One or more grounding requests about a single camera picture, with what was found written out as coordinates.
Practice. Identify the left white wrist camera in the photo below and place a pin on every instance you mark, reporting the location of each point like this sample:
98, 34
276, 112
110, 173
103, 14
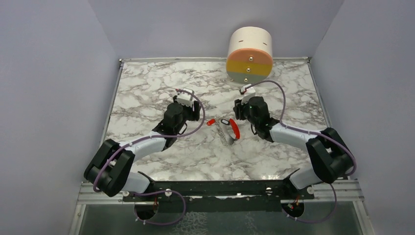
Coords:
185, 98

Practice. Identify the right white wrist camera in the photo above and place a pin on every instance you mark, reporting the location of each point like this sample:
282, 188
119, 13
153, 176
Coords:
247, 91

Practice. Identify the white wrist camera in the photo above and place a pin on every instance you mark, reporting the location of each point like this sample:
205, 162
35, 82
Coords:
185, 98
247, 91

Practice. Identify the red oval key tag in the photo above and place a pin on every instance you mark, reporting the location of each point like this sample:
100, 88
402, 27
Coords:
211, 122

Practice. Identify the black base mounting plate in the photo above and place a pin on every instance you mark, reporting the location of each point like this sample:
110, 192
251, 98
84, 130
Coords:
211, 196

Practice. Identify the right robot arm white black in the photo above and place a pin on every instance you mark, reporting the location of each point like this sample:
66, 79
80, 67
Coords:
328, 153

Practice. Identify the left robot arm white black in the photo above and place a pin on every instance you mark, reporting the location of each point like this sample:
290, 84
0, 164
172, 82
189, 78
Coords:
110, 169

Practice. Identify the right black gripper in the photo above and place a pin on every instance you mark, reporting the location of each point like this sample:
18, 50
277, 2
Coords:
238, 108

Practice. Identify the round tricolour drawer box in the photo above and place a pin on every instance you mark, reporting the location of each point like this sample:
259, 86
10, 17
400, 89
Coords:
250, 55

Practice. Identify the silver spiral keyring holder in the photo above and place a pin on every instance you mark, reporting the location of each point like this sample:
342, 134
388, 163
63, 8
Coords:
226, 133

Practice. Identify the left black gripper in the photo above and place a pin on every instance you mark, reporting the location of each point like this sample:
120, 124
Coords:
194, 115

